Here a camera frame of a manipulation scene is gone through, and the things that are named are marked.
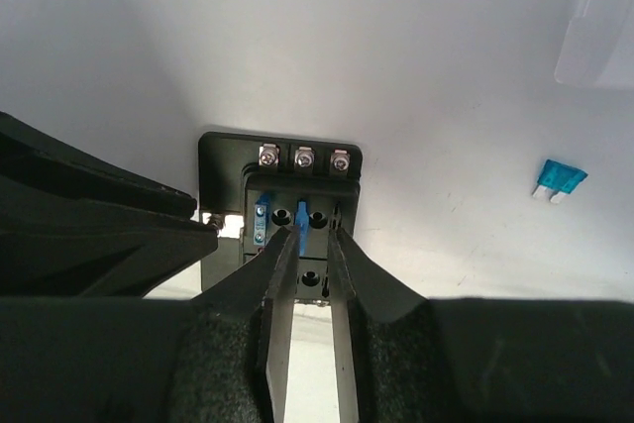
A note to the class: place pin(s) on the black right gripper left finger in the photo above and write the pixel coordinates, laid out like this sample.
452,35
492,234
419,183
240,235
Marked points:
219,357

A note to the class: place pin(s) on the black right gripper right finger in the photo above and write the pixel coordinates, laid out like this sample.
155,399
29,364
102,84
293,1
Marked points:
402,357

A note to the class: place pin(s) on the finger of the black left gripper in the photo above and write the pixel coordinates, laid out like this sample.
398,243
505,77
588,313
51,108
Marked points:
38,160
83,248

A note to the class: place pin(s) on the dark blue blade fuse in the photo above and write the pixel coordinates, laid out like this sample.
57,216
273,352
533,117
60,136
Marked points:
302,222

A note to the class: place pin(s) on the black fuse box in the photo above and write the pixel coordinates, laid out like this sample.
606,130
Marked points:
272,183

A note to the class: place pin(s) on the blue blade fuse in box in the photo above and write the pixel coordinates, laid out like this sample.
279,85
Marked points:
262,212

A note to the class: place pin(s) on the light blue blade fuse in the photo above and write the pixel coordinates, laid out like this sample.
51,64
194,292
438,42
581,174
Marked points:
557,180

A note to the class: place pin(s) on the clear plastic fuse box cover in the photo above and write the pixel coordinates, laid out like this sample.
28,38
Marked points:
597,50

